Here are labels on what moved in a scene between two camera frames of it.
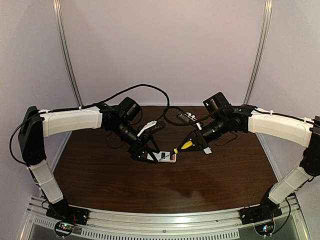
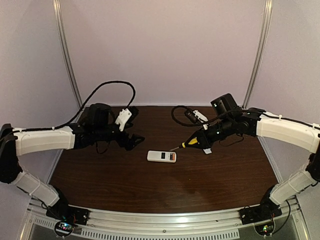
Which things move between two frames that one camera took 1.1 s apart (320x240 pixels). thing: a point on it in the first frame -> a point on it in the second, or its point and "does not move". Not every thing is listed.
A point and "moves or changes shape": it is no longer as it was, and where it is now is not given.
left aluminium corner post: (57, 8) does not move
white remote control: (164, 156) does not move
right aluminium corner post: (260, 50) does not move
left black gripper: (140, 149) -> (127, 141)
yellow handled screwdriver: (176, 150) moves or changes shape
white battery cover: (207, 150) does not move
